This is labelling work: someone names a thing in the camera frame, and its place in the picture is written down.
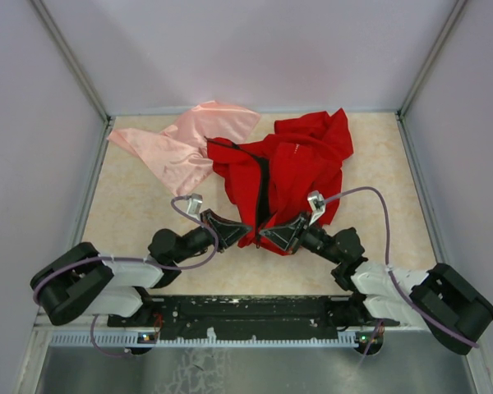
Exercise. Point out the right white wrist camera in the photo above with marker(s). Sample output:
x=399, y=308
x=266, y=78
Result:
x=317, y=204

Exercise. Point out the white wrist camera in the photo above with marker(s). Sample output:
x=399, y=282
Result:
x=317, y=204
x=194, y=203

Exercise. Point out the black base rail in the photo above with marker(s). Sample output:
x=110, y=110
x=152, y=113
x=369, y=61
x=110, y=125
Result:
x=241, y=318

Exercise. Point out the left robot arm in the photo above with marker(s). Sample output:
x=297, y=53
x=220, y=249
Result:
x=83, y=281

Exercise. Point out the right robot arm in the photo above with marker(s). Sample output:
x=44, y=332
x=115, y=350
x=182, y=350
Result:
x=438, y=300

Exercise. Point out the aluminium frame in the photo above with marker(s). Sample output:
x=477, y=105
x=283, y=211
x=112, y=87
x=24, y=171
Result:
x=365, y=339

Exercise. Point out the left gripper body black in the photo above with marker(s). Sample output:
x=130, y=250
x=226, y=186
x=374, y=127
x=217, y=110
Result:
x=196, y=240

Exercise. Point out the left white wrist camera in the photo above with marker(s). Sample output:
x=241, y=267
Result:
x=194, y=203

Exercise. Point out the red zip jacket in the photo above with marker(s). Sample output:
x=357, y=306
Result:
x=269, y=180

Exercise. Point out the pink satin cloth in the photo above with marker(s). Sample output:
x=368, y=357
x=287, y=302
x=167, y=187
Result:
x=177, y=155

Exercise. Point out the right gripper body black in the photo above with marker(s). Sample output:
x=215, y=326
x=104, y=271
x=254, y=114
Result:
x=317, y=240

